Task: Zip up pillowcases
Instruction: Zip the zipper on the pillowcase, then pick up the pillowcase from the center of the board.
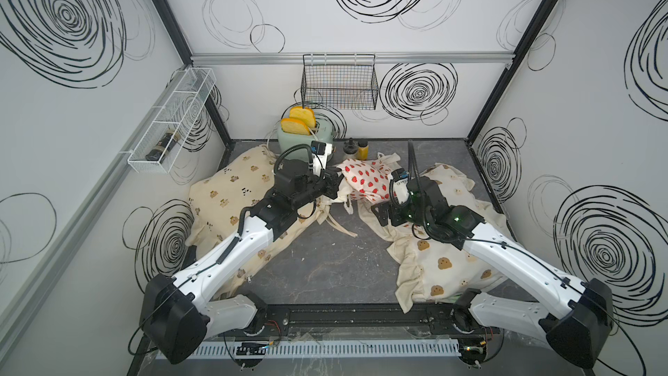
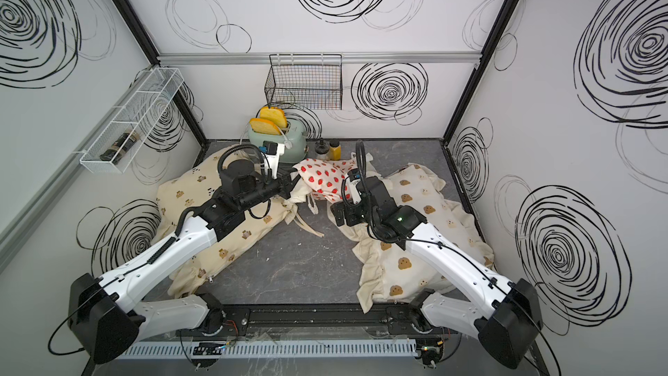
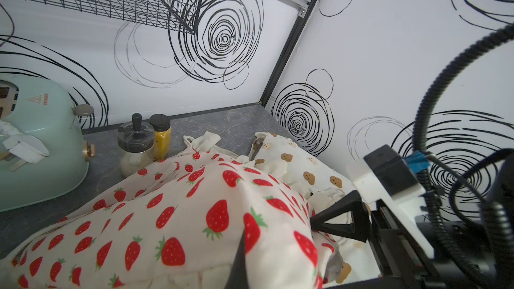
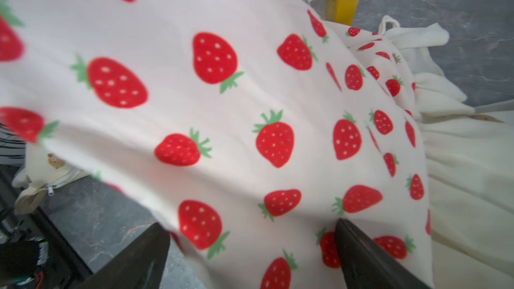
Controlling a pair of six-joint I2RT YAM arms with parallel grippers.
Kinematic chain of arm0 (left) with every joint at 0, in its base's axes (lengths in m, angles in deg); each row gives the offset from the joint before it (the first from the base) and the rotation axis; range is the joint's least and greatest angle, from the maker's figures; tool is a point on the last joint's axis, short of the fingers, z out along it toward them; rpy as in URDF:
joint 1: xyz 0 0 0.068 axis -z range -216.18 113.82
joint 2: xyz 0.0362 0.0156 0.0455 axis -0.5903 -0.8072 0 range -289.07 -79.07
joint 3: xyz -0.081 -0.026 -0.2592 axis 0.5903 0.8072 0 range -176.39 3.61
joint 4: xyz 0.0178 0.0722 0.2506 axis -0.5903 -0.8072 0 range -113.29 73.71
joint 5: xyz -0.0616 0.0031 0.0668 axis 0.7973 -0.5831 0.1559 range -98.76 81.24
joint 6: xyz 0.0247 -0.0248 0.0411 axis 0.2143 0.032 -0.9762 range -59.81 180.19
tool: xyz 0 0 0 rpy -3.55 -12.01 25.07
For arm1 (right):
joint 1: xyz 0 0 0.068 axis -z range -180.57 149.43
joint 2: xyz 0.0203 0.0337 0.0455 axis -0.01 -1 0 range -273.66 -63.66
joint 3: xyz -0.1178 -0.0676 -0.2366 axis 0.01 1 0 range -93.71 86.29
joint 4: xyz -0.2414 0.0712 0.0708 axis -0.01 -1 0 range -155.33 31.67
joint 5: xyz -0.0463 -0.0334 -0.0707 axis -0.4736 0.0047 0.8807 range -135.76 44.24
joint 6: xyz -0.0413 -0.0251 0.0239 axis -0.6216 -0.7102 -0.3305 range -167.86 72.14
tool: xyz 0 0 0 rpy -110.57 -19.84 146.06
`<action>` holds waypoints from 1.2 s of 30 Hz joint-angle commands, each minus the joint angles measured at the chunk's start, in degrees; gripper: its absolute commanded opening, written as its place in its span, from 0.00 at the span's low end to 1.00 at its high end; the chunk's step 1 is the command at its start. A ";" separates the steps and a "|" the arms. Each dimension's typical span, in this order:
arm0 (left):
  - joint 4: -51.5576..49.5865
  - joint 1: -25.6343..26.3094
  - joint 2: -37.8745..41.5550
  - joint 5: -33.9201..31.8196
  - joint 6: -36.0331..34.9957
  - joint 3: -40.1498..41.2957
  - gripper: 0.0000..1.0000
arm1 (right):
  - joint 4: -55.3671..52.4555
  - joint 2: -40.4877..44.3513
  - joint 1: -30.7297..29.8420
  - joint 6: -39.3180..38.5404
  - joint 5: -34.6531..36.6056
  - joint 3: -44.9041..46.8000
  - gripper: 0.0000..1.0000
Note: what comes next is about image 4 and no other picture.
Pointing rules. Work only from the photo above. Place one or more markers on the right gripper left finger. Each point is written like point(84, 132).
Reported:
point(139, 265)

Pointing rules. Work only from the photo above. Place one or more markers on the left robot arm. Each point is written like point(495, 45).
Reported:
point(34, 254)

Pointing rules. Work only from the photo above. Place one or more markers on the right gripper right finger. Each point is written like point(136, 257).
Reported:
point(366, 265)

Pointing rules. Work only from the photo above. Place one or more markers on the cream bear print pillow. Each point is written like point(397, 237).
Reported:
point(470, 170)

